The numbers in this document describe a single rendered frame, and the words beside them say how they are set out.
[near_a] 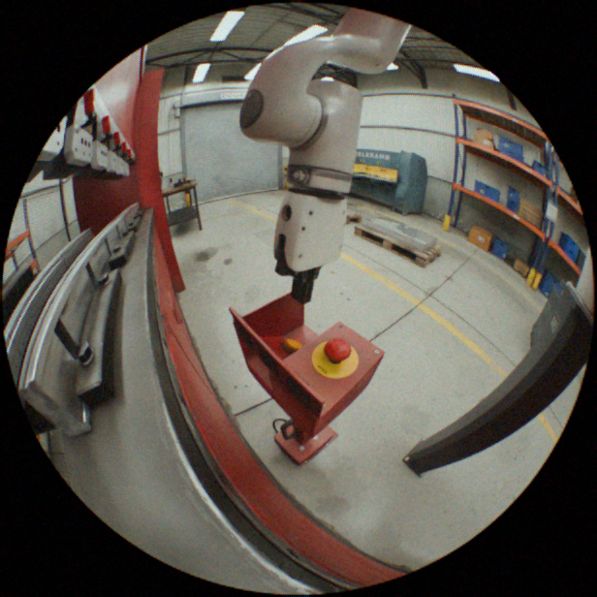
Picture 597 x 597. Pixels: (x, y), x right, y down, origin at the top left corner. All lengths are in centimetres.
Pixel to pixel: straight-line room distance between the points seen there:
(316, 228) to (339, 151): 10
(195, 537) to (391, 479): 101
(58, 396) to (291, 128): 34
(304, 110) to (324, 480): 112
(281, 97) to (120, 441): 34
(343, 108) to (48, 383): 41
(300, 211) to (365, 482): 106
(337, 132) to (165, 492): 37
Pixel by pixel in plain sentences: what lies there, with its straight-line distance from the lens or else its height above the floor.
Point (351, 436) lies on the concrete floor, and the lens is 109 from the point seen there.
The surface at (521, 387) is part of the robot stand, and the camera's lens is 61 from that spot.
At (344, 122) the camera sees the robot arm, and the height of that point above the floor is 109.
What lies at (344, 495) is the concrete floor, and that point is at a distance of 106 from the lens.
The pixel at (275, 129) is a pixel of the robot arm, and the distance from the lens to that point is 20.
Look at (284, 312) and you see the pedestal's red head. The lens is 40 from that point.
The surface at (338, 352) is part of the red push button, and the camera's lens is 29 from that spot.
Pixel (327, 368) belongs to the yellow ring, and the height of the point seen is 78.
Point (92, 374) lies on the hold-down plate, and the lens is 26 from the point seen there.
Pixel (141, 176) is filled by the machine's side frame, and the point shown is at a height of 117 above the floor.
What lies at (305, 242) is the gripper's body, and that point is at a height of 94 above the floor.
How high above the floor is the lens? 104
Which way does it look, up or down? 38 degrees down
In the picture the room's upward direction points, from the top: straight up
